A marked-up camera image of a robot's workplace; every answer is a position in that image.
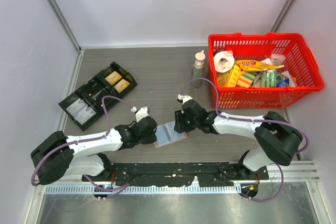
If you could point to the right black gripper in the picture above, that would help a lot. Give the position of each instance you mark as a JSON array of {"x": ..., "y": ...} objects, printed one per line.
[{"x": 180, "y": 126}]

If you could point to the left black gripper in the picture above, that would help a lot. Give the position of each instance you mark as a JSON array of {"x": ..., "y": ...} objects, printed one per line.
[{"x": 151, "y": 139}]

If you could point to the pink card holder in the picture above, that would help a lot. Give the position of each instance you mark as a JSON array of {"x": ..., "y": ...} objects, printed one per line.
[{"x": 165, "y": 135}]

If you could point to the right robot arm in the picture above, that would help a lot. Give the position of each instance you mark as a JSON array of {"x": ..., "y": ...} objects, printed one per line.
[{"x": 278, "y": 141}]

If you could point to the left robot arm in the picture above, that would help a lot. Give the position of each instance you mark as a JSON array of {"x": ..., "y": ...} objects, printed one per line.
[{"x": 60, "y": 156}]

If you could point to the gold card stack lower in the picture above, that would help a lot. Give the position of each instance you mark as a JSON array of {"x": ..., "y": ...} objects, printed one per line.
[{"x": 121, "y": 85}]

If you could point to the gold card stack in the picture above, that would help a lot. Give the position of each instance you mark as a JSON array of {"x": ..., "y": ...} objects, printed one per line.
[
  {"x": 113, "y": 78},
  {"x": 121, "y": 85}
]

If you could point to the silver card stack lower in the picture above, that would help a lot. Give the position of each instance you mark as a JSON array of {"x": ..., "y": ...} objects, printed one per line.
[{"x": 84, "y": 115}]

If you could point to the silver card stack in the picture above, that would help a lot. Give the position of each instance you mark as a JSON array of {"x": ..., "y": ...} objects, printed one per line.
[
  {"x": 84, "y": 115},
  {"x": 76, "y": 107}
]

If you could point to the gold card stack upper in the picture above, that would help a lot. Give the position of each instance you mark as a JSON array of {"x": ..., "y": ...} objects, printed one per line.
[{"x": 113, "y": 78}]

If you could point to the black card organizer tray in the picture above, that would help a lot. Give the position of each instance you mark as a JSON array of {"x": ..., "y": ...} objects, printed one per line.
[{"x": 95, "y": 89}]

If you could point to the silver card stack upper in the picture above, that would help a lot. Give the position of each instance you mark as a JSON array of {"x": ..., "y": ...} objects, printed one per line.
[{"x": 76, "y": 107}]

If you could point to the green pump bottle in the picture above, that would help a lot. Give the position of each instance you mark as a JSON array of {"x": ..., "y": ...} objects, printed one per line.
[{"x": 198, "y": 69}]

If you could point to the yellow green sponge pack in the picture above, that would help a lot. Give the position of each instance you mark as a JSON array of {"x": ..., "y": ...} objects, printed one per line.
[{"x": 240, "y": 78}]

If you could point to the toilet paper roll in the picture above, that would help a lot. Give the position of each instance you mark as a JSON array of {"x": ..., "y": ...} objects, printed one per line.
[{"x": 223, "y": 61}]

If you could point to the yellow chips bag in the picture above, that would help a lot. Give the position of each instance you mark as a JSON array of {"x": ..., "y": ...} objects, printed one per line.
[{"x": 255, "y": 66}]

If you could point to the green packaged item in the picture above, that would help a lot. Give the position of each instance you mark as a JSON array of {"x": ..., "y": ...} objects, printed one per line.
[{"x": 268, "y": 78}]

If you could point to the red shopping basket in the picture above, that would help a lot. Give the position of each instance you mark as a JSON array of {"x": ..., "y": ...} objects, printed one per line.
[{"x": 278, "y": 88}]

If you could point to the blue packaged item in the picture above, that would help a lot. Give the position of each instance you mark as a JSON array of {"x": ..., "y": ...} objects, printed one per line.
[{"x": 285, "y": 82}]

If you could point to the white small packet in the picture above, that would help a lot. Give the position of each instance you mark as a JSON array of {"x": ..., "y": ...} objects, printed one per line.
[{"x": 277, "y": 59}]

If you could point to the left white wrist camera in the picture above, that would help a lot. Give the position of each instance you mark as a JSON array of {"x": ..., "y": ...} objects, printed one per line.
[{"x": 140, "y": 113}]

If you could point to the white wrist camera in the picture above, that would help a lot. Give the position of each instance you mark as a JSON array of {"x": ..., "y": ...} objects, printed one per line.
[
  {"x": 182, "y": 99},
  {"x": 140, "y": 113}
]

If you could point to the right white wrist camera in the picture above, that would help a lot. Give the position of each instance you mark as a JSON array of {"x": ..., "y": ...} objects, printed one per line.
[{"x": 182, "y": 99}]

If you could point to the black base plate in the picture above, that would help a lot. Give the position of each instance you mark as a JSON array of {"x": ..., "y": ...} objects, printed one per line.
[{"x": 208, "y": 174}]

